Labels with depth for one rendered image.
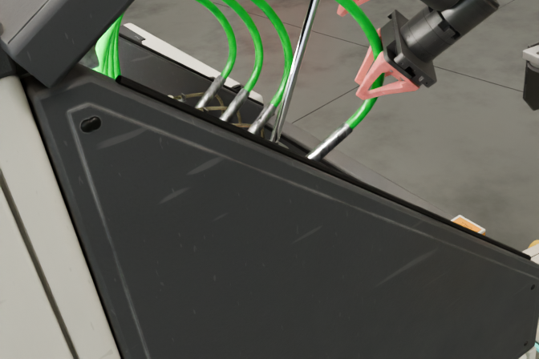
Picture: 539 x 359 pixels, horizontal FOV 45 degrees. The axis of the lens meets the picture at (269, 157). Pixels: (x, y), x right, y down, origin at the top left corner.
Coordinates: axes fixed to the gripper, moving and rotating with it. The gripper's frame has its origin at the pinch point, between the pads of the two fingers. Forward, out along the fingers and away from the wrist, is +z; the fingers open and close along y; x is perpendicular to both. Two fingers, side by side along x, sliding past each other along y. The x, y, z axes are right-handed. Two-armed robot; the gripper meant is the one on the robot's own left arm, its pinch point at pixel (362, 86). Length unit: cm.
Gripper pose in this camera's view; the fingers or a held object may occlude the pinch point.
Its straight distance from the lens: 88.4
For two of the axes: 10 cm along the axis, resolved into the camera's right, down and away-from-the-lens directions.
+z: -6.4, 5.2, 5.6
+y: -0.4, 7.1, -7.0
